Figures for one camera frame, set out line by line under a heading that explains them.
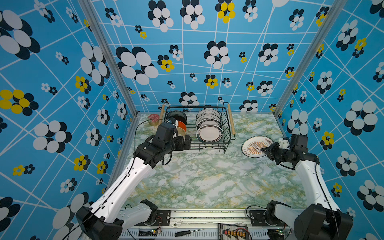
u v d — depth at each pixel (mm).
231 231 690
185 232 703
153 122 1107
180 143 630
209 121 963
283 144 737
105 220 372
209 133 961
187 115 1219
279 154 691
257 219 725
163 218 733
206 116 990
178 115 1042
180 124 980
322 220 382
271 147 708
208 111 1021
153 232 698
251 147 852
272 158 708
